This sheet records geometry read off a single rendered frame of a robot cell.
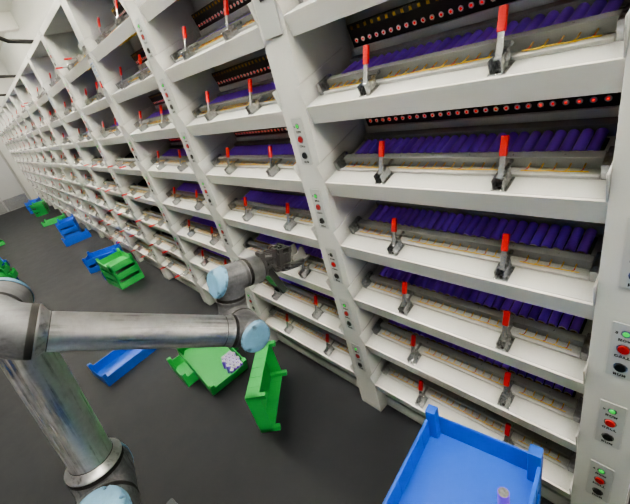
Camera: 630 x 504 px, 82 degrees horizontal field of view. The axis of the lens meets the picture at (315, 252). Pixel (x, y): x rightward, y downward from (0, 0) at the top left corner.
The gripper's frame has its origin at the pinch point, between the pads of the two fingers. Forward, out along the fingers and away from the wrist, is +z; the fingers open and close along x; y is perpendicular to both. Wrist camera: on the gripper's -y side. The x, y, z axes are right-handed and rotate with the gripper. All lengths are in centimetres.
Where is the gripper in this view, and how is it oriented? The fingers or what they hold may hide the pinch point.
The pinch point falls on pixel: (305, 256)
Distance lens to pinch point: 132.3
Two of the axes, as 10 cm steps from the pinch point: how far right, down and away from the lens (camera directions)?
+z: 7.4, -2.7, 6.2
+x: -6.7, -1.8, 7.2
